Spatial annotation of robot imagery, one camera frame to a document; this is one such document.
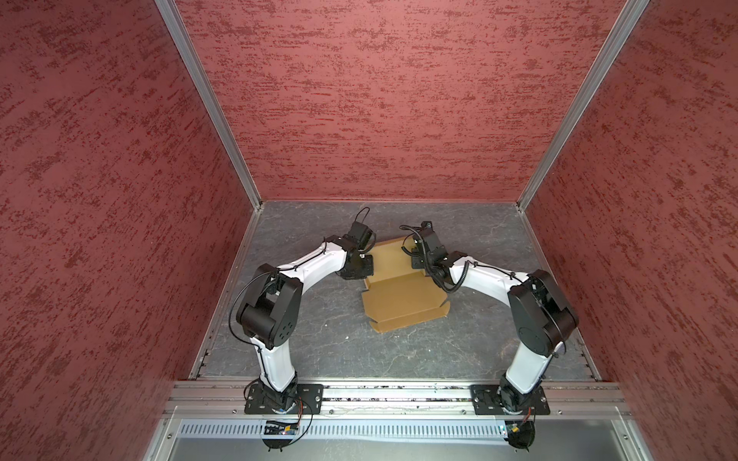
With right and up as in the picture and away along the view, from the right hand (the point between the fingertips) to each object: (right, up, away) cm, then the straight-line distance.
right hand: (418, 256), depth 95 cm
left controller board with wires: (-39, -42, -23) cm, 61 cm away
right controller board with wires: (+23, -43, -24) cm, 55 cm away
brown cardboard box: (-7, -12, -3) cm, 15 cm away
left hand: (-18, -7, -3) cm, 19 cm away
